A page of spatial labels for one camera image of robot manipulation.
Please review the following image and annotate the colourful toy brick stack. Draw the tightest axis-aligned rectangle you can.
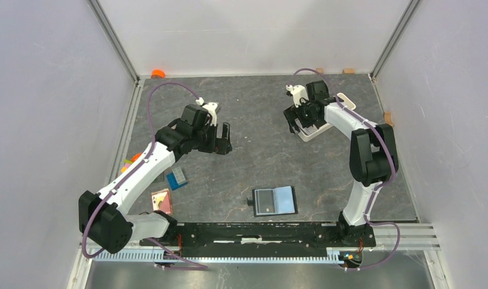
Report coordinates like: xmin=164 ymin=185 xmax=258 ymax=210
xmin=120 ymin=159 xmax=133 ymax=173

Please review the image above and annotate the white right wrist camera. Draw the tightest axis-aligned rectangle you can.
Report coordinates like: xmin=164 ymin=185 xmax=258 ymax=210
xmin=285 ymin=85 xmax=309 ymax=108

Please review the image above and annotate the white card tray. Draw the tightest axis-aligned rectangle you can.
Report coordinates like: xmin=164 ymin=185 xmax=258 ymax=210
xmin=297 ymin=92 xmax=357 ymax=143

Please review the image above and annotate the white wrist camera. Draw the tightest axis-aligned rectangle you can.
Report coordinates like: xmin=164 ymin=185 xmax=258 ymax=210
xmin=285 ymin=85 xmax=309 ymax=108
xmin=196 ymin=98 xmax=220 ymax=126

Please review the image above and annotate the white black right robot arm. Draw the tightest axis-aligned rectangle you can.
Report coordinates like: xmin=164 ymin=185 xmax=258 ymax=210
xmin=283 ymin=81 xmax=398 ymax=246

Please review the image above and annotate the pink playing card box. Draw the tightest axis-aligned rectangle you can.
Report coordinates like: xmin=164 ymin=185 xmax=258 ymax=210
xmin=151 ymin=188 xmax=173 ymax=214

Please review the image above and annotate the wooden curved block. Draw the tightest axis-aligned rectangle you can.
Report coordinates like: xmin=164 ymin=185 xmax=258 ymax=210
xmin=383 ymin=111 xmax=395 ymax=127

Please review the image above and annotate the orange round cap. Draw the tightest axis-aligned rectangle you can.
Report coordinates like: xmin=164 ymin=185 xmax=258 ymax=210
xmin=150 ymin=69 xmax=165 ymax=79

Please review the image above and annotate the black card holder wallet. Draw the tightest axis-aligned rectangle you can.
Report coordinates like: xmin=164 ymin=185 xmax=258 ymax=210
xmin=246 ymin=186 xmax=298 ymax=217

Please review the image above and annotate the blue toy block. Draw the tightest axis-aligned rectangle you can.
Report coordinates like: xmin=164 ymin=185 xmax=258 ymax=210
xmin=165 ymin=167 xmax=188 ymax=191

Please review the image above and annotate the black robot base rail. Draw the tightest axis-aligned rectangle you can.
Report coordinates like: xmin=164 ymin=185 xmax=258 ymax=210
xmin=158 ymin=222 xmax=376 ymax=258

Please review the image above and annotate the white slotted cable duct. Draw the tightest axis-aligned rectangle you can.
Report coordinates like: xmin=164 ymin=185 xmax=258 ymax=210
xmin=94 ymin=248 xmax=344 ymax=265

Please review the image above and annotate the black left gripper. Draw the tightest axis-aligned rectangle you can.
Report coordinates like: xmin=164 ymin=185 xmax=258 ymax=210
xmin=192 ymin=120 xmax=232 ymax=155

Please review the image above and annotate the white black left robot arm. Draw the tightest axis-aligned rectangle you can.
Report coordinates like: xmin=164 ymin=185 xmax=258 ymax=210
xmin=78 ymin=102 xmax=232 ymax=258

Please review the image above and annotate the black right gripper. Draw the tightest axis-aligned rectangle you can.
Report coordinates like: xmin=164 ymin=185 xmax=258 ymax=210
xmin=283 ymin=99 xmax=319 ymax=135

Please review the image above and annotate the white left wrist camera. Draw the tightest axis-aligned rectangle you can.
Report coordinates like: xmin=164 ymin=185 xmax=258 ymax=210
xmin=196 ymin=98 xmax=220 ymax=126

